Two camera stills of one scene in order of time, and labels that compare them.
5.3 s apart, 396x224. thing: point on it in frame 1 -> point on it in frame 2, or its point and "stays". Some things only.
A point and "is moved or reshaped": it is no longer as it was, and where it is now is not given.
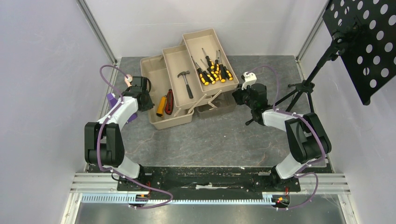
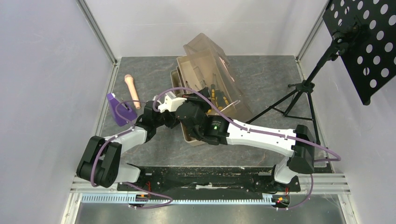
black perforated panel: x=369 y=26 stays
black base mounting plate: x=206 y=178 stays
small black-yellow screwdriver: x=228 y=74 -> x=213 y=91
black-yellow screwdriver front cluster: x=222 y=74 -> x=221 y=101
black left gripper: x=149 y=106 -> x=173 y=122
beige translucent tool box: x=196 y=75 is moved or reshaped
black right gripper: x=240 y=98 -> x=198 y=133
